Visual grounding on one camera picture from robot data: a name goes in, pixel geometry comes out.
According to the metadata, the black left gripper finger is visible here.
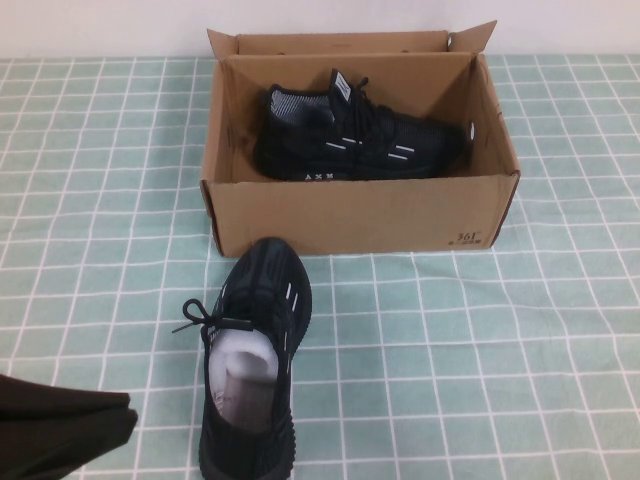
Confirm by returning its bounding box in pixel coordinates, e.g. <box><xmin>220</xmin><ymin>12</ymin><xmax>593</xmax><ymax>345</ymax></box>
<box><xmin>0</xmin><ymin>405</ymin><xmax>140</xmax><ymax>480</ymax></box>
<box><xmin>0</xmin><ymin>372</ymin><xmax>132</xmax><ymax>419</ymax></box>

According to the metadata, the black knit sneaker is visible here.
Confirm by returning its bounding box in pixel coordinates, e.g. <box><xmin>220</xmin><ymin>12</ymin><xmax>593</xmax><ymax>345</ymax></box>
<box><xmin>172</xmin><ymin>236</ymin><xmax>316</xmax><ymax>480</ymax></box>
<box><xmin>249</xmin><ymin>68</ymin><xmax>469</xmax><ymax>182</ymax></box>

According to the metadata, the white foam shoe stuffing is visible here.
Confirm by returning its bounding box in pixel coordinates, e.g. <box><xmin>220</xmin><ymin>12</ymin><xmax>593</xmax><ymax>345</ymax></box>
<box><xmin>208</xmin><ymin>327</ymin><xmax>281</xmax><ymax>387</ymax></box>

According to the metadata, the brown cardboard shoe box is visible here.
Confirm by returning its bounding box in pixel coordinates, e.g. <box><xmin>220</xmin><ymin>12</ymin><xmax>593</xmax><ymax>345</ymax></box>
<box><xmin>199</xmin><ymin>19</ymin><xmax>521</xmax><ymax>259</ymax></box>

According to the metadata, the green white grid tablecloth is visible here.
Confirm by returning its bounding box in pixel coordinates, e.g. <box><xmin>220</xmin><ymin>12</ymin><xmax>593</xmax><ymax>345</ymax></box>
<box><xmin>0</xmin><ymin>52</ymin><xmax>640</xmax><ymax>480</ymax></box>

